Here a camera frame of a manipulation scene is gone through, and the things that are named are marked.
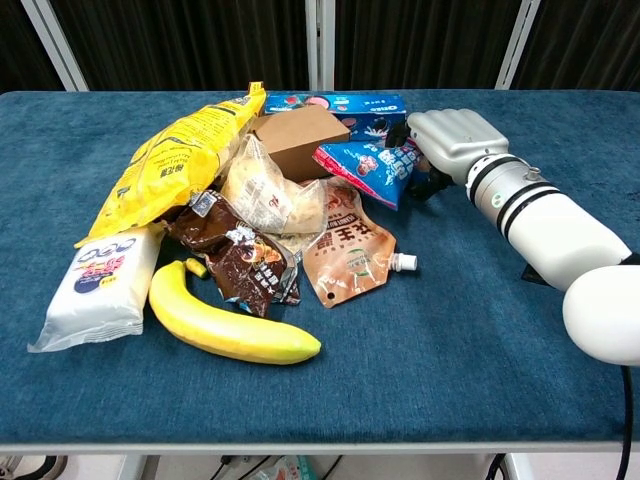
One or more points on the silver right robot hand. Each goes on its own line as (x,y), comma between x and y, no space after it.
(460,137)

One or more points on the blue snack bag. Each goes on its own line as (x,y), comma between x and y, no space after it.
(380,167)

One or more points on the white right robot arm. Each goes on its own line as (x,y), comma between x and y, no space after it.
(550,220)

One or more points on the brown chocolate snack bag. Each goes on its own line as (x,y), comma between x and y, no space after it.
(245,250)

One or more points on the yellow snack bag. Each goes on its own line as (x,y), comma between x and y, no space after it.
(175,155)

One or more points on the blue Oreo cookie box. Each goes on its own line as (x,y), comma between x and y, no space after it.
(360,106)

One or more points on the brown cardboard box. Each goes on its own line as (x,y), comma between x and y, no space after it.
(300,140)

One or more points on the orange spouted drink pouch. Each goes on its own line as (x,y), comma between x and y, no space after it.
(345,255)

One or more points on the clear bread bag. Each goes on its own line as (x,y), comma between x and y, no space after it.
(265,190)

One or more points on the blue table mat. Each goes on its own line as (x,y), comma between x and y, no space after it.
(425,350)

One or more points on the dark curtain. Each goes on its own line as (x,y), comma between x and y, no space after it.
(190,40)

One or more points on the yellow banana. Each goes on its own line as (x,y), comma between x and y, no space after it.
(220,325)

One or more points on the colourful packet under table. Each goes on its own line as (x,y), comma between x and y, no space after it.
(287,470)

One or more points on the white wet wipes pack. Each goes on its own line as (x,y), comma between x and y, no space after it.
(100,290)

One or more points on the black and white shoe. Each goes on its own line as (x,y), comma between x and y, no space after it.
(30,467)

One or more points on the white metal frame post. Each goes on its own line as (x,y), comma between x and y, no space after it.
(320,45)
(517,42)
(55,40)

